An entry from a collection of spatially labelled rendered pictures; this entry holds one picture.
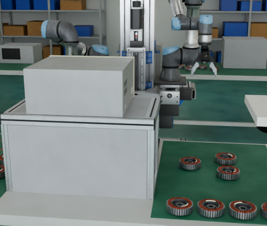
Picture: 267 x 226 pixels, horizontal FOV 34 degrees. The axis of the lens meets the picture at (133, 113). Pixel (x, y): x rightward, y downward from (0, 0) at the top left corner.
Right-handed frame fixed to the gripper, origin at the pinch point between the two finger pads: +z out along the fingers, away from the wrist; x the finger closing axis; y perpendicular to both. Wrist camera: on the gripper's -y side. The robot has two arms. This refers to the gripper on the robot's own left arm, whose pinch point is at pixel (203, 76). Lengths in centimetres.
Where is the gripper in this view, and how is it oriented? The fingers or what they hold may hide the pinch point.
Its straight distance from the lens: 256.1
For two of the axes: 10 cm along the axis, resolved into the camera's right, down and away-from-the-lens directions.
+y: 1.0, -2.7, 9.6
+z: 0.0, 9.6, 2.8
